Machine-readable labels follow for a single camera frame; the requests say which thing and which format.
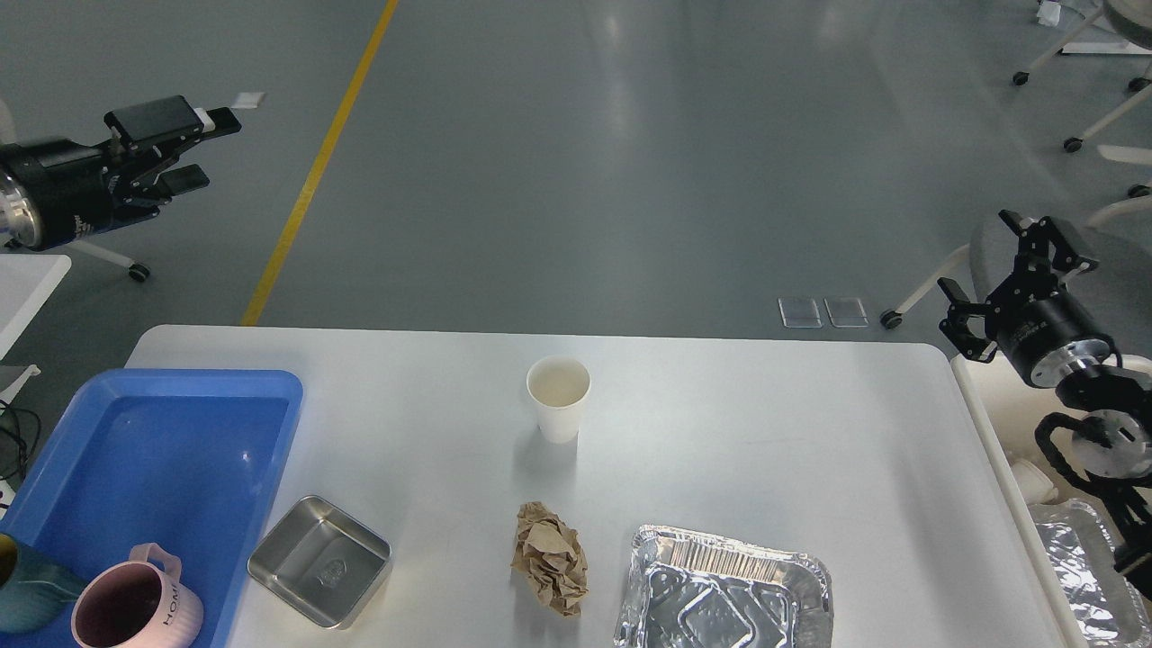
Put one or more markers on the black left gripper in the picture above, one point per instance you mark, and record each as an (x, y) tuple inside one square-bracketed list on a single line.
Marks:
[(56, 190)]

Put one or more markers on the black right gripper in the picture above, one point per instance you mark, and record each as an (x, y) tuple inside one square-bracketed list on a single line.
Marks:
[(1032, 317)]

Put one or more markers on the stainless steel square dish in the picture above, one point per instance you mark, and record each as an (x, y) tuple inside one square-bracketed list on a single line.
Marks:
[(323, 563)]

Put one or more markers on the pink ribbed mug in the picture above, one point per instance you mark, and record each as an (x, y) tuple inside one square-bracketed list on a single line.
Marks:
[(141, 602)]

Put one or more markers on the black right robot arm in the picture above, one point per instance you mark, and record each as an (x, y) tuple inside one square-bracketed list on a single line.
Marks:
[(1099, 442)]

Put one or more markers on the white paper on floor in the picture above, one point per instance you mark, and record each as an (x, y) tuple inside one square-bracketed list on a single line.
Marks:
[(247, 101)]

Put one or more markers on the white plastic bin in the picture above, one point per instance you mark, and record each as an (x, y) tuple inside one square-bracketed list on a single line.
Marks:
[(1005, 412)]

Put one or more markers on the grey office chair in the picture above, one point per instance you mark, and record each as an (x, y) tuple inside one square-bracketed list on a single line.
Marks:
[(1116, 294)]

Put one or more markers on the right floor outlet plate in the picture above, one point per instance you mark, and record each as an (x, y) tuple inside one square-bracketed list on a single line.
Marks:
[(846, 313)]

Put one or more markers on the floor outlet plate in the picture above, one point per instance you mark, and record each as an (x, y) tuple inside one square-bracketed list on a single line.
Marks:
[(846, 313), (800, 313)]

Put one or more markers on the white side table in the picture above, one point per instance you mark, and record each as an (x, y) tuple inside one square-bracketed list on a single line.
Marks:
[(27, 281)]

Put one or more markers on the left floor outlet plate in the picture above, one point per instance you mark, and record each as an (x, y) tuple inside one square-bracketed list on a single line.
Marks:
[(800, 313)]

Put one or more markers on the small white cup in bin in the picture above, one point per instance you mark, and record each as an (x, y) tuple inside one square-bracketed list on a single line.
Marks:
[(1035, 485)]

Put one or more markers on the blue plastic tray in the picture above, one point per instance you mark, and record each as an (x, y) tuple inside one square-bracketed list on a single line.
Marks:
[(188, 459)]

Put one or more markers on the aluminium foil tray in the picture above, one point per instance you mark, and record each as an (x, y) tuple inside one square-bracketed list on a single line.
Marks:
[(693, 589)]

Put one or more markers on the white paper cup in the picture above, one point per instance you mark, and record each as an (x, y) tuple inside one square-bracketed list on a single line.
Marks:
[(559, 386)]

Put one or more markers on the teal mug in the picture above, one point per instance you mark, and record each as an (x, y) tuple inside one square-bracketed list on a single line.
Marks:
[(34, 588)]

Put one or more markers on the crumpled brown paper ball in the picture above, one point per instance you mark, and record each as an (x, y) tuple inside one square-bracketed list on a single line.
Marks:
[(548, 553)]

